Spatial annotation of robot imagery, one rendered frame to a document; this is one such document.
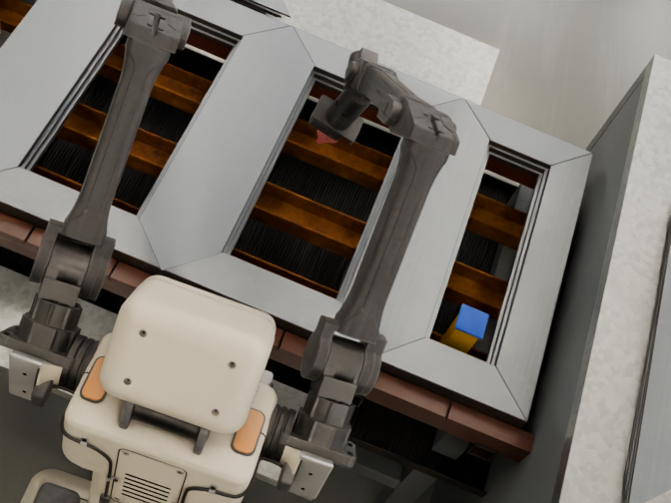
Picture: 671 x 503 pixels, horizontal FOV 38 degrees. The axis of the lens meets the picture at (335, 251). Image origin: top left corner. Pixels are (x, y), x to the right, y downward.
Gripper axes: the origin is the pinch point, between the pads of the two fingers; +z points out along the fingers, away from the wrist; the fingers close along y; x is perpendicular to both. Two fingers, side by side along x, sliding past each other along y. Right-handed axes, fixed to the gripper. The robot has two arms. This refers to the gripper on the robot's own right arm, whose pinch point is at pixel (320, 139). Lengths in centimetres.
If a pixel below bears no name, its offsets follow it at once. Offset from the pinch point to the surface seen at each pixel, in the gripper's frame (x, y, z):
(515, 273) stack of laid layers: 4, -51, -1
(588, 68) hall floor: -158, -94, 79
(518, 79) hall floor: -137, -71, 84
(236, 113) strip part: -4.3, 17.1, 13.8
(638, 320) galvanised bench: 18, -66, -27
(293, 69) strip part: -22.8, 10.7, 12.7
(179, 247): 32.6, 14.1, 12.0
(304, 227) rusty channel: 7.7, -8.9, 20.7
